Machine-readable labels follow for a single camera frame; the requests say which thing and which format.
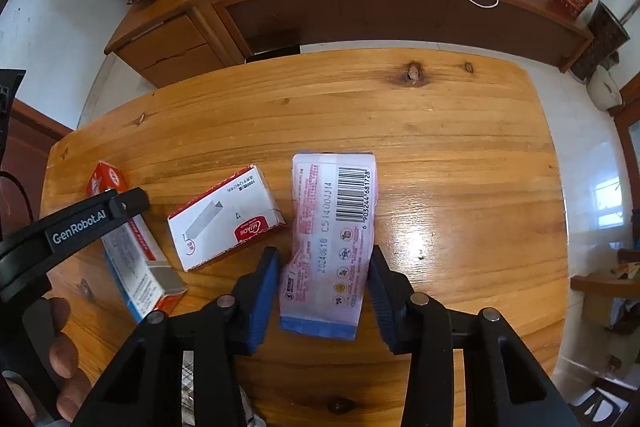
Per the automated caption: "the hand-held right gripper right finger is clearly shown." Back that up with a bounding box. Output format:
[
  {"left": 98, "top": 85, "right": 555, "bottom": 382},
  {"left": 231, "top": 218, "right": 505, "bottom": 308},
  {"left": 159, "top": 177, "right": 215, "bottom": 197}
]
[{"left": 368, "top": 247, "right": 583, "bottom": 427}]

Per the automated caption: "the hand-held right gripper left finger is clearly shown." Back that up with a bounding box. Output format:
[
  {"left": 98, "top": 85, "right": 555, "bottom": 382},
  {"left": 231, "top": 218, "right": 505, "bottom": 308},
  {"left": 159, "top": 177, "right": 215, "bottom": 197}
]
[{"left": 95, "top": 247, "right": 281, "bottom": 427}]

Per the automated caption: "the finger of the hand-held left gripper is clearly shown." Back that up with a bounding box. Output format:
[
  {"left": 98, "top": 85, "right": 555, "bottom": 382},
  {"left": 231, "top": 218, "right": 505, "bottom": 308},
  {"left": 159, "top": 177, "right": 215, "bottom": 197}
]
[{"left": 106, "top": 187, "right": 151, "bottom": 219}]

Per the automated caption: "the long red white box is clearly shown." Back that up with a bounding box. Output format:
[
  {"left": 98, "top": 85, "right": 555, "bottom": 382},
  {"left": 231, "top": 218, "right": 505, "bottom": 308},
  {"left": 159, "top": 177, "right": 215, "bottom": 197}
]
[{"left": 86, "top": 159, "right": 187, "bottom": 325}]

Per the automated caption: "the pink tissue pack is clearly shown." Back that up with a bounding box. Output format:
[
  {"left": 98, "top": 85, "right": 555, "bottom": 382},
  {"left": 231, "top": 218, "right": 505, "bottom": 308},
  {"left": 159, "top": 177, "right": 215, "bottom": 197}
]
[{"left": 278, "top": 151, "right": 378, "bottom": 342}]

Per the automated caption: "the person's left hand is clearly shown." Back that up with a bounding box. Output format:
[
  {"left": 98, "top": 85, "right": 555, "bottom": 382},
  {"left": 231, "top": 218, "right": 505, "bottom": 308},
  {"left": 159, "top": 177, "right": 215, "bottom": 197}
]
[{"left": 0, "top": 297, "right": 94, "bottom": 423}]

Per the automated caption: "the red white staples box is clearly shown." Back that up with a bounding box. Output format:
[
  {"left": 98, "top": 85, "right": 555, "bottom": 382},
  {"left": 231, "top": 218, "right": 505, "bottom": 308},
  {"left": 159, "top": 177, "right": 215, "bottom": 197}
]
[{"left": 167, "top": 164, "right": 287, "bottom": 273}]

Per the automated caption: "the wooden side cabinet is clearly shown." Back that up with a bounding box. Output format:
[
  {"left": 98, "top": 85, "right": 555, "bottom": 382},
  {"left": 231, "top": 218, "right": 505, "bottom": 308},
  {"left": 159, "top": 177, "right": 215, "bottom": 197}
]
[{"left": 104, "top": 0, "right": 251, "bottom": 88}]

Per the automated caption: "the wooden television cabinet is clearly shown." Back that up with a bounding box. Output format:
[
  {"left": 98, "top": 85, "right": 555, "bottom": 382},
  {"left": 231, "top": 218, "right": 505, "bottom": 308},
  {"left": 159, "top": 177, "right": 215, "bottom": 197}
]
[{"left": 212, "top": 0, "right": 596, "bottom": 72}]

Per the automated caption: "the tall dark vase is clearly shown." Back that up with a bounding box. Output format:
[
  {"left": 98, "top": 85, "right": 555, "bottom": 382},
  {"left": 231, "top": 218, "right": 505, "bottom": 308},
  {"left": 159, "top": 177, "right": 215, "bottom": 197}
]
[{"left": 570, "top": 0, "right": 631, "bottom": 82}]

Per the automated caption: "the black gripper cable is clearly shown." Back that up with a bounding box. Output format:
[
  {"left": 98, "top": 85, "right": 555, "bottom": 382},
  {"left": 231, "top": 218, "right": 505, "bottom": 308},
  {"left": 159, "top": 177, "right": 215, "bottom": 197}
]
[{"left": 0, "top": 172, "right": 33, "bottom": 230}]

